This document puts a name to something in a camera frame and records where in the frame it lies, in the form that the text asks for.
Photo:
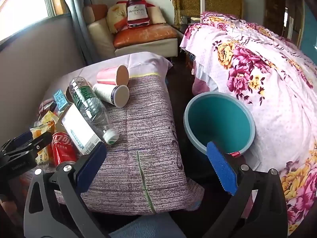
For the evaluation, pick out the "dark side table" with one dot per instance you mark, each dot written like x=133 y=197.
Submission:
x=187 y=22

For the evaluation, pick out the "white medicine box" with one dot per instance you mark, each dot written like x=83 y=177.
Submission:
x=79 y=126

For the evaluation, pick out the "yellow snack wrapper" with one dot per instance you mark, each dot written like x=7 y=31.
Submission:
x=48 y=119

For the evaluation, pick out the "pink blanket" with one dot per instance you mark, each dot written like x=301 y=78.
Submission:
x=200 y=85

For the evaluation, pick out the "grey-blue curtain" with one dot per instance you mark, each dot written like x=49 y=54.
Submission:
x=76 y=17

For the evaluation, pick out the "floral pillow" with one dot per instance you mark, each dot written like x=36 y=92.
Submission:
x=115 y=17

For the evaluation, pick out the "blue label packet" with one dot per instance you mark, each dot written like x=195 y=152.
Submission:
x=60 y=99

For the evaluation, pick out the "teal wardrobe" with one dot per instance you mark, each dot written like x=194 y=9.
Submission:
x=309 y=29

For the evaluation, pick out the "cream sofa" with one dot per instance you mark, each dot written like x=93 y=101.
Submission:
x=104 y=37

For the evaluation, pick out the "teal plastic bucket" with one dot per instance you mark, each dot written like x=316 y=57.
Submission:
x=218 y=119

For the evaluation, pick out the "clear plastic bottle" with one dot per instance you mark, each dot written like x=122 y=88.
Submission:
x=91 y=104

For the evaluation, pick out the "red soda can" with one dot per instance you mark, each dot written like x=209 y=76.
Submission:
x=62 y=146

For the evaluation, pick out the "beige pillow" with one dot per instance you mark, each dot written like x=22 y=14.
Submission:
x=158 y=14

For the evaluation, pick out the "white paper cup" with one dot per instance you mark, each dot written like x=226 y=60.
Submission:
x=104 y=93

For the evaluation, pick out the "red bottle-shaped bag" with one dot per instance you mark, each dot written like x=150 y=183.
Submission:
x=137 y=12

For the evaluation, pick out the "pink paper cup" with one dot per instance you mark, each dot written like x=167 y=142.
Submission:
x=106 y=75

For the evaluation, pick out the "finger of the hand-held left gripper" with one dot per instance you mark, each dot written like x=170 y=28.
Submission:
x=37 y=146
x=22 y=136

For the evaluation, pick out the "orange seat cushion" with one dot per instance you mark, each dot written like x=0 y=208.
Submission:
x=143 y=36

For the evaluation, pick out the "dark wooden cabinet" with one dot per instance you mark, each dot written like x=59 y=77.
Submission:
x=279 y=10

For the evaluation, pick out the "blue cloth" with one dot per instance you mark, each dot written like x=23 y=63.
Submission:
x=143 y=228

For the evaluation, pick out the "leopard print cloth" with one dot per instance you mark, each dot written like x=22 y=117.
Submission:
x=223 y=0

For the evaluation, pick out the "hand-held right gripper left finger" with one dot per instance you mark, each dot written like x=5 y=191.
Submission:
x=91 y=166

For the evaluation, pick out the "dark red snack wrapper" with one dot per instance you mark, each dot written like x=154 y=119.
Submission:
x=45 y=105

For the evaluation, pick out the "orange snack packet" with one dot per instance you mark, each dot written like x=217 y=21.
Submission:
x=36 y=132

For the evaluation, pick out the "window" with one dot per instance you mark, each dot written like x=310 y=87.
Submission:
x=22 y=5

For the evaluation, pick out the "table with striped cloth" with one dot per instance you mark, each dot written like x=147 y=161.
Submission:
x=143 y=119

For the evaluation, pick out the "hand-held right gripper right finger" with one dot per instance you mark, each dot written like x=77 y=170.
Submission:
x=221 y=168

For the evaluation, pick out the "pink floral bed sheet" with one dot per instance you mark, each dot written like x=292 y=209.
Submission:
x=272 y=91

